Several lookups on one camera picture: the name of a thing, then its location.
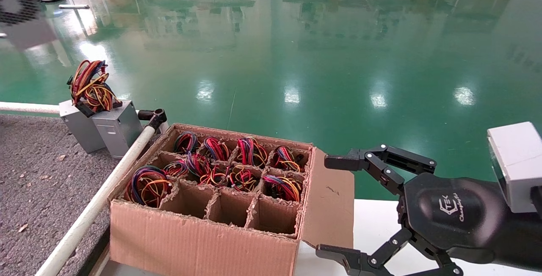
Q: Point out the black pipe connector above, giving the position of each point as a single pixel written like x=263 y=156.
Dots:
x=156 y=117

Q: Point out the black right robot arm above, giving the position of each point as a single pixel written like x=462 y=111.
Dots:
x=529 y=238

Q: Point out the white metal pipe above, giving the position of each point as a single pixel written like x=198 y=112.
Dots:
x=29 y=107
x=93 y=208

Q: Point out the brown cardboard divider box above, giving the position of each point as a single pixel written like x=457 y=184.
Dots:
x=211 y=246

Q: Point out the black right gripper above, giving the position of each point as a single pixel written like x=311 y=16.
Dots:
x=453 y=213

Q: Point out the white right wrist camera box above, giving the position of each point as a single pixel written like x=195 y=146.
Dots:
x=516 y=161

